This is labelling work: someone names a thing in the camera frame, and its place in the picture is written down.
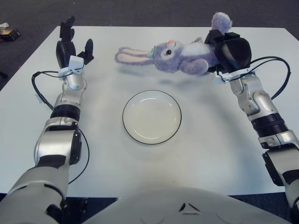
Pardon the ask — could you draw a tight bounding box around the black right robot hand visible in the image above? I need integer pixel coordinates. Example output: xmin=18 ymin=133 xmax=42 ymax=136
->
xmin=204 ymin=29 xmax=252 ymax=77

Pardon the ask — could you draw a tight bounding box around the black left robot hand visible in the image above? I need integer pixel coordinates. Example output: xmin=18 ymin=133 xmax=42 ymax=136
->
xmin=55 ymin=15 xmax=94 ymax=70

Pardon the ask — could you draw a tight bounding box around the purple plush bunny doll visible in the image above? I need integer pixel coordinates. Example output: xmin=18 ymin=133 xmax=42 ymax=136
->
xmin=114 ymin=11 xmax=234 ymax=77

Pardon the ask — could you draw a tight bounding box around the white plate black rim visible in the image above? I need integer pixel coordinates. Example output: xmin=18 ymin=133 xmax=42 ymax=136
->
xmin=122 ymin=90 xmax=182 ymax=147

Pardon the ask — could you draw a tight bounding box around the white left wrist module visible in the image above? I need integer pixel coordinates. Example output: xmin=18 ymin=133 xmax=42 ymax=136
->
xmin=58 ymin=55 xmax=85 ymax=77

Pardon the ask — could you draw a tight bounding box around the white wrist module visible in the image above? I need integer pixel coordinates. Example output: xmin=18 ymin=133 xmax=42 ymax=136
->
xmin=213 ymin=67 xmax=255 ymax=85
xmin=58 ymin=55 xmax=85 ymax=77

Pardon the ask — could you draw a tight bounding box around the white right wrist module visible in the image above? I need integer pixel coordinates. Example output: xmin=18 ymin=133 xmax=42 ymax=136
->
xmin=213 ymin=67 xmax=255 ymax=85

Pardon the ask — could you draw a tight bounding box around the black yellow floor box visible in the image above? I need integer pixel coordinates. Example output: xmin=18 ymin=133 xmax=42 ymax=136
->
xmin=0 ymin=22 xmax=21 ymax=42

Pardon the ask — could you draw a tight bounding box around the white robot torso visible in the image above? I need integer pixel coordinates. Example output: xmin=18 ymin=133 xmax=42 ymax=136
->
xmin=83 ymin=186 xmax=290 ymax=224

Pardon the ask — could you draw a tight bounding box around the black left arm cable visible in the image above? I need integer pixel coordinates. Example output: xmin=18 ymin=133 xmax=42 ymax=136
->
xmin=31 ymin=70 xmax=91 ymax=185

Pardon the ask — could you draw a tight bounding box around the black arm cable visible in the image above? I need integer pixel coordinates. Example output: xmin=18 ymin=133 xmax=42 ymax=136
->
xmin=247 ymin=55 xmax=292 ymax=101
xmin=31 ymin=70 xmax=91 ymax=185

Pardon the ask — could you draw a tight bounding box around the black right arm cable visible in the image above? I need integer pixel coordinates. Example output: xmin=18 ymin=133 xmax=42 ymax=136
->
xmin=247 ymin=55 xmax=292 ymax=101

